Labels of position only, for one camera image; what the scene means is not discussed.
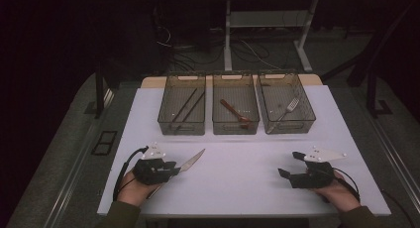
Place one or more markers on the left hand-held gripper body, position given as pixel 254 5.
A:
pixel 152 171

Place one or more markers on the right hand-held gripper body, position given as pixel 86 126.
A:
pixel 315 176

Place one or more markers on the metal table knife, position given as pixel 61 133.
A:
pixel 193 160

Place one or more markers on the metal fork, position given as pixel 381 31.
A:
pixel 292 105

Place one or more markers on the black chopstick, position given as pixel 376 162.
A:
pixel 185 104
pixel 191 109

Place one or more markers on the translucent grey plastic bin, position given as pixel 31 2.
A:
pixel 246 89
pixel 171 89
pixel 274 92

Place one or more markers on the brown wooden spoon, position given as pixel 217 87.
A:
pixel 232 110

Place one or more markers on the person's left hand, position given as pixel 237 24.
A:
pixel 133 193

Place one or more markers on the person's right hand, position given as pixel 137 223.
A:
pixel 340 195

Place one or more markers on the black metal stand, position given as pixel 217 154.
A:
pixel 99 89
pixel 371 89

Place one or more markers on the black rectangular floor frame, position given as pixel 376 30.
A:
pixel 104 142

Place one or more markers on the white metal desk frame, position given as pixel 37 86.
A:
pixel 228 39

